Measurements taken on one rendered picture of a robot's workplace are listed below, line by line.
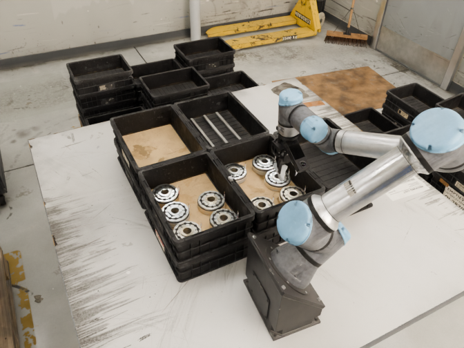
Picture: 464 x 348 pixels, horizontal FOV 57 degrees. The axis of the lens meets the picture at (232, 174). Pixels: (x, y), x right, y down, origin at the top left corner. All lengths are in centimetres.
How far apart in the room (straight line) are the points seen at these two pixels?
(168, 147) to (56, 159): 56
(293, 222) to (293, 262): 18
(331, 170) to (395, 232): 36
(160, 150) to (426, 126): 117
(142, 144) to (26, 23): 290
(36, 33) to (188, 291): 360
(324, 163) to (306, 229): 78
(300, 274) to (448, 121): 59
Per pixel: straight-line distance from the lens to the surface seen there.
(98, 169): 206
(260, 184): 172
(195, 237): 139
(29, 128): 378
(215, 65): 332
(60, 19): 468
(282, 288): 125
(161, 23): 495
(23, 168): 337
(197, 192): 168
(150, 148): 192
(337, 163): 190
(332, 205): 115
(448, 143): 108
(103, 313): 154
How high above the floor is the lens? 198
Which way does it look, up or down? 41 degrees down
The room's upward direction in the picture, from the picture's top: 2 degrees clockwise
